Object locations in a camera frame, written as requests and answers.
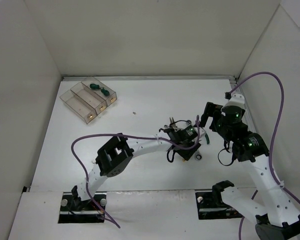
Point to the green stubby flathead screwdriver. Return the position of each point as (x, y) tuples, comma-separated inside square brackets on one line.
[(94, 86)]

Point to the small silver ratchet wrench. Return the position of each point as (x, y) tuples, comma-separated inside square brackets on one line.
[(188, 122)]

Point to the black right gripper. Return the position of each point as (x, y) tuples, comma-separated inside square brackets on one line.
[(209, 114)]

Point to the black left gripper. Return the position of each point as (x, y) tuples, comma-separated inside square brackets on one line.
[(187, 152)]

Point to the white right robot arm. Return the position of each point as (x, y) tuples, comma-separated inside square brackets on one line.
[(277, 218)]

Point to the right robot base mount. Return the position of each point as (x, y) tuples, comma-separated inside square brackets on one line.
[(210, 205)]

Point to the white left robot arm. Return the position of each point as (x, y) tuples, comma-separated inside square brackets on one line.
[(115, 155)]

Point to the large silver ratchet wrench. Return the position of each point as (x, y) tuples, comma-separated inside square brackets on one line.
[(197, 155)]

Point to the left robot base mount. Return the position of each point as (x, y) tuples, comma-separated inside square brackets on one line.
[(73, 211)]

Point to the clear three-compartment container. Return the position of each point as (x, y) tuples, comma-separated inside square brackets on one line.
[(85, 102)]

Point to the green handled pliers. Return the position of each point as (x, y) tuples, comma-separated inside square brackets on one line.
[(205, 137)]

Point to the green stubby Phillips screwdriver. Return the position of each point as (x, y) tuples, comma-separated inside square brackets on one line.
[(105, 92)]

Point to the aluminium rail right edge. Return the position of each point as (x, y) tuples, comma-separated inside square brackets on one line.
[(250, 120)]

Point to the yellow needle-nose pliers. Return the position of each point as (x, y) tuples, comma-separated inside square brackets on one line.
[(173, 124)]

